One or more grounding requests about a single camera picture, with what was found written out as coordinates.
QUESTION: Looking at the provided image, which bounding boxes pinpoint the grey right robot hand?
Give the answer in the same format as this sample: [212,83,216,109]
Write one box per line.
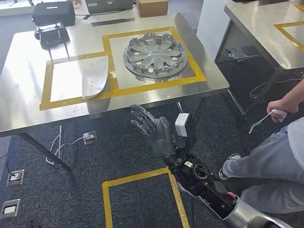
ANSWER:
[130,104,177,160]

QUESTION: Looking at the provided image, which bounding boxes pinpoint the white plastic shell part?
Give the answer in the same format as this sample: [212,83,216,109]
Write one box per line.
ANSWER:
[81,55,109,100]

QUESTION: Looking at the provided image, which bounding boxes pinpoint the steel workbench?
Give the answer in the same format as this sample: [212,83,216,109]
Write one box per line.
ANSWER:
[0,12,230,173]

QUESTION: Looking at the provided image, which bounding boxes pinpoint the grey wheel cover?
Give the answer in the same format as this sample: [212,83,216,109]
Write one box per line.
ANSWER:
[123,32,188,80]

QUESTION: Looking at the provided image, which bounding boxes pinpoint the yellow floor tape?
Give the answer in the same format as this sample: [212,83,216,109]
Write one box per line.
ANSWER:
[102,167,191,228]

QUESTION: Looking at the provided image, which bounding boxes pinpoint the yellow bench marking tape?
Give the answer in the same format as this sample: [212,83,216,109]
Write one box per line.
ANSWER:
[39,26,207,111]

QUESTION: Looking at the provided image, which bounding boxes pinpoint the grey bundle under table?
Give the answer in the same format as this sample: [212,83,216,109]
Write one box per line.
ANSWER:
[226,47,249,60]

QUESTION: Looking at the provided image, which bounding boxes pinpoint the cardboard box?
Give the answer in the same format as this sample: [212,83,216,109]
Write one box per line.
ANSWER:
[137,0,169,18]

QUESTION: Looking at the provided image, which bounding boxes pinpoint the grey laptop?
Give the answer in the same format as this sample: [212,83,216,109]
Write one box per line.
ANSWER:
[84,0,134,15]

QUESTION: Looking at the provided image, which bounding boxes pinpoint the black remote controller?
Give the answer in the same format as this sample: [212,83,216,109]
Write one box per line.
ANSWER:
[34,21,72,64]

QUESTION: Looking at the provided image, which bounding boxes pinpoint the black case white label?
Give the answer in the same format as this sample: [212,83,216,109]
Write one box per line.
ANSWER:
[32,0,76,28]

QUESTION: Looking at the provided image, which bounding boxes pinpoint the metal floor socket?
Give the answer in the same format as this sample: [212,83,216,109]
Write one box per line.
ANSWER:
[0,198,21,220]
[6,169,25,188]

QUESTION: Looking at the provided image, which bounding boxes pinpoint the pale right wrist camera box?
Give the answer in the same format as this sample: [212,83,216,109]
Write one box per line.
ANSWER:
[174,112,198,149]

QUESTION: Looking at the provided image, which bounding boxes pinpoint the white floor cable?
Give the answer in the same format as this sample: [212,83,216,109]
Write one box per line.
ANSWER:
[45,133,61,165]

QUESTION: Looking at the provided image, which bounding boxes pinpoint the black desk cable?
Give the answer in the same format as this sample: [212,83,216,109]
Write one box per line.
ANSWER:
[75,3,137,20]

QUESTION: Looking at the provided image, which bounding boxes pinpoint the white handheld device with cord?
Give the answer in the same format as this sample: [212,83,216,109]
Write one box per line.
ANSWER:
[248,109,288,135]

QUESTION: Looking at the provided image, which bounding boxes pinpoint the black floor cable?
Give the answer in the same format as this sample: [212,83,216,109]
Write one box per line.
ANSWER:
[0,153,16,178]

